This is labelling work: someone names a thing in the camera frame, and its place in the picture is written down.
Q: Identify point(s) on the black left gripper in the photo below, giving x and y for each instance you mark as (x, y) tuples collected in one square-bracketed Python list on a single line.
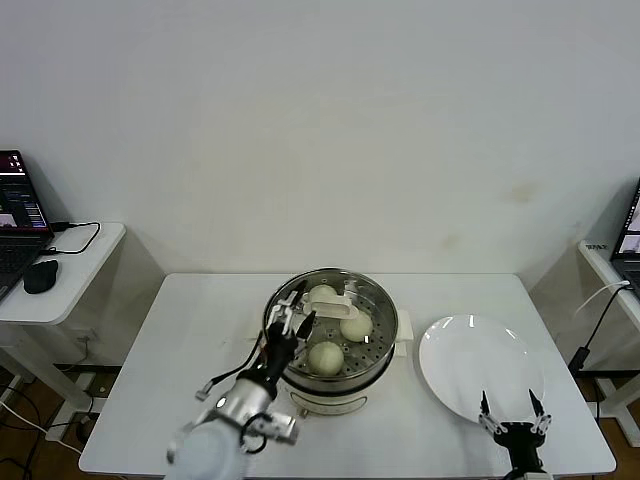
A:
[(280, 350)]

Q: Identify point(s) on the perforated steel steamer basket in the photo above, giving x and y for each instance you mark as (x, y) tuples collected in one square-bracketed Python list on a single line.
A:
[(345, 384)]

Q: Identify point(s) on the cream electric cooker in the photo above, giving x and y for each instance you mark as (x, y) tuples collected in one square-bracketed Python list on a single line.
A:
[(330, 402)]

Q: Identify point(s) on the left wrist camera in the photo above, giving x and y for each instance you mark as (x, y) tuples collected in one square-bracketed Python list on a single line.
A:
[(280, 427)]

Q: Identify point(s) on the white steamed baozi bun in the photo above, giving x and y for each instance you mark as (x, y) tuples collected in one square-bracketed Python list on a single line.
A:
[(357, 330), (320, 291), (325, 359)]

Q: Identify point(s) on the dark grey laptop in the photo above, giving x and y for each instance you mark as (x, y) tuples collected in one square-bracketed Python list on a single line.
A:
[(631, 235)]

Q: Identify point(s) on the small printed label sticker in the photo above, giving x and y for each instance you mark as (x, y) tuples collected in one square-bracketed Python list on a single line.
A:
[(595, 245)]

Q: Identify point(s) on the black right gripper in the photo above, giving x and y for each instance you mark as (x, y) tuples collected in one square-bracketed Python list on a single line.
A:
[(517, 440)]

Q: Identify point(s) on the white round plate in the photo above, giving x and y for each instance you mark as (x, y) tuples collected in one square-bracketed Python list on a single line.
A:
[(475, 360)]

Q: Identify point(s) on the white wall socket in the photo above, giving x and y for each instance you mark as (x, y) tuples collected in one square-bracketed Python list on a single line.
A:
[(87, 336)]

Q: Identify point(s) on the black laptop red screen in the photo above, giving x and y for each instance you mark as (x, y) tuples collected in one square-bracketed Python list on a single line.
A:
[(20, 200)]

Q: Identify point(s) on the black computer mouse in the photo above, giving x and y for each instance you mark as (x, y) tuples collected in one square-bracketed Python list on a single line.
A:
[(41, 277)]

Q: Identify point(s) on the white side table rounded corner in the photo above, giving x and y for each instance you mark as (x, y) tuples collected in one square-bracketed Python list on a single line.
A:
[(85, 280)]

